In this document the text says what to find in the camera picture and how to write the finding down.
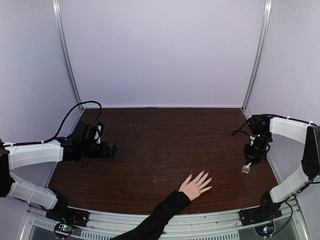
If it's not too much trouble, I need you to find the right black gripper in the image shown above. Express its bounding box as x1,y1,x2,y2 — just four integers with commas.
244,133,273,166

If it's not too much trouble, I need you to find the glitter nail polish bottle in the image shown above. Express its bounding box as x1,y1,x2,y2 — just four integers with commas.
241,162,252,174

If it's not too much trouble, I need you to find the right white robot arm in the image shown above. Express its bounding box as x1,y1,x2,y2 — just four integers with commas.
244,114,320,221

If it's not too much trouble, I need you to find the black sleeved forearm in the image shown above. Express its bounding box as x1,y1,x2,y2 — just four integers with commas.
112,190,191,240

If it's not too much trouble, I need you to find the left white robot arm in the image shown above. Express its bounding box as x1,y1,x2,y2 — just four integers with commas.
0,137,117,222

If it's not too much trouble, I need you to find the person's bare hand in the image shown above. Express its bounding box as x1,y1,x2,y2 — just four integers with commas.
178,170,212,202

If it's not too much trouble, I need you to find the right round circuit board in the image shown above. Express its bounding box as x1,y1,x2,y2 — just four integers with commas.
254,223,275,238

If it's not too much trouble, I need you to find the round circuit board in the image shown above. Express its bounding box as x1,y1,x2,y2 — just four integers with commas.
53,223,74,239
254,223,275,238

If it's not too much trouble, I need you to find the left round circuit board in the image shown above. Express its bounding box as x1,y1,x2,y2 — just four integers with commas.
53,223,74,239

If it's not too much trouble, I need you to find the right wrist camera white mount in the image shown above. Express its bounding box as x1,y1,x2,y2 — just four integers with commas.
249,135,262,146

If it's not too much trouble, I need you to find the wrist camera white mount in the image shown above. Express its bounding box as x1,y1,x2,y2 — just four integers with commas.
249,135,262,146
94,122,105,144

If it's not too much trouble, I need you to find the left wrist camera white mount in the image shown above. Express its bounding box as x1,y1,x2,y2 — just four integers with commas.
94,122,105,144

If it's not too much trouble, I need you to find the right black sleeved cable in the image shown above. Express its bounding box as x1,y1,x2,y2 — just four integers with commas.
231,119,253,137

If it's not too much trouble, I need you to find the black sleeved cable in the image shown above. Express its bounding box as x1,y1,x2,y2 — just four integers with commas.
231,119,253,137
39,100,103,145

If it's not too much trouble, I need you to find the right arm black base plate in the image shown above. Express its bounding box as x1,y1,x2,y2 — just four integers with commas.
238,207,283,226

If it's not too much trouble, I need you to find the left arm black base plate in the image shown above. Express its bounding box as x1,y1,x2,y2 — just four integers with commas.
45,207,90,227

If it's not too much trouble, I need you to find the aluminium front rail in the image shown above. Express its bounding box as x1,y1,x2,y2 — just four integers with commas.
19,197,310,240

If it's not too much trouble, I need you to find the left black sleeved cable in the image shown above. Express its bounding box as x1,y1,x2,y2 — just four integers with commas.
39,100,103,145

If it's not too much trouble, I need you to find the right aluminium frame post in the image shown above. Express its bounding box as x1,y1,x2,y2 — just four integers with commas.
241,0,273,113

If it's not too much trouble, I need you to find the aluminium frame post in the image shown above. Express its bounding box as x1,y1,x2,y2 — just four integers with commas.
241,0,273,113
52,0,81,104

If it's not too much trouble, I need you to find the left aluminium frame post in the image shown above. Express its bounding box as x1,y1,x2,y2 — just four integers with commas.
52,0,81,104

